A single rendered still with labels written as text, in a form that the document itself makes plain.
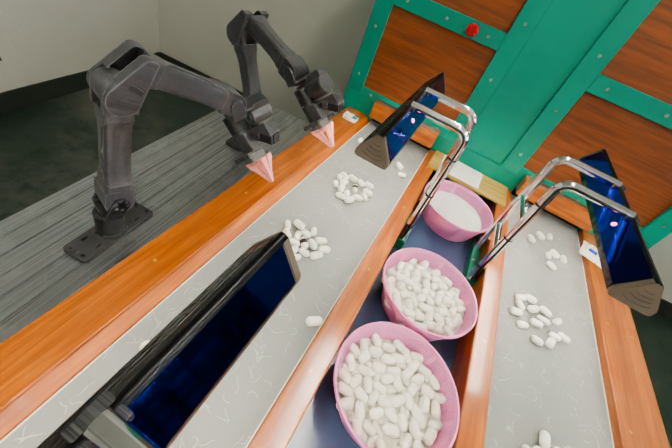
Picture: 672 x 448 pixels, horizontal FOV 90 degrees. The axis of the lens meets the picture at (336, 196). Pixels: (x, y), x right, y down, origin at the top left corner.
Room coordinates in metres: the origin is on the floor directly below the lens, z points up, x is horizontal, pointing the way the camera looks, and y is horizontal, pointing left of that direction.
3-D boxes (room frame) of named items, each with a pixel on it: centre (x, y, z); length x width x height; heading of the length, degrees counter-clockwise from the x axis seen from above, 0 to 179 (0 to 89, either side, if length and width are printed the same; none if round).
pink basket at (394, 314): (0.60, -0.32, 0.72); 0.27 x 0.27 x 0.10
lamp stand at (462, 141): (0.90, -0.19, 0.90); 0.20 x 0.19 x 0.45; 167
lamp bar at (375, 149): (0.93, -0.11, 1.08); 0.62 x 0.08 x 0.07; 167
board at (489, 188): (1.24, -0.47, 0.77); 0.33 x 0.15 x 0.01; 77
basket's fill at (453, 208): (1.03, -0.42, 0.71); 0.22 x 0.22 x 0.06
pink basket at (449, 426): (0.33, -0.26, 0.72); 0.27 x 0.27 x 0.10
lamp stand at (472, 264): (0.81, -0.58, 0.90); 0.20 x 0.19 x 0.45; 167
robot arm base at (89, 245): (0.47, 0.49, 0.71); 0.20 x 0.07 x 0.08; 172
